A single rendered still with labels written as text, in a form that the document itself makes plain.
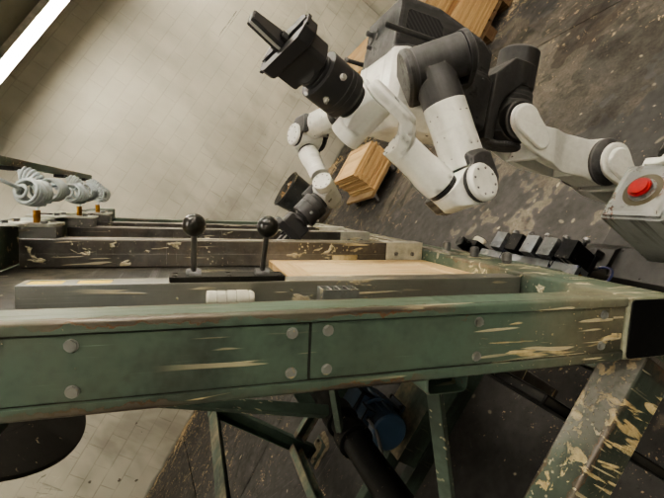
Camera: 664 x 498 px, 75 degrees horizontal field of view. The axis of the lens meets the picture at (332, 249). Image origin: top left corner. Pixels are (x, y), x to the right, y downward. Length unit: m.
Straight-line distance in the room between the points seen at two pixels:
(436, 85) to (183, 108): 5.87
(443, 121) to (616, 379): 0.58
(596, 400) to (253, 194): 5.92
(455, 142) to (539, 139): 0.46
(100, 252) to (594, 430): 1.13
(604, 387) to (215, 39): 6.73
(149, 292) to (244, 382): 0.28
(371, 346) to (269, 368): 0.14
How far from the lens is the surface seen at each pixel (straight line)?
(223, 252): 1.20
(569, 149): 1.48
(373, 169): 4.43
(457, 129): 0.93
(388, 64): 1.12
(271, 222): 0.73
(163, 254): 1.19
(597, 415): 0.96
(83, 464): 6.80
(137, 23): 7.08
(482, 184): 0.89
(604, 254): 1.93
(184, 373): 0.55
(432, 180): 0.85
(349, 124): 0.81
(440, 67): 0.97
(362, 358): 0.60
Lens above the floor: 1.57
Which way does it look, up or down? 19 degrees down
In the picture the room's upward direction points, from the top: 57 degrees counter-clockwise
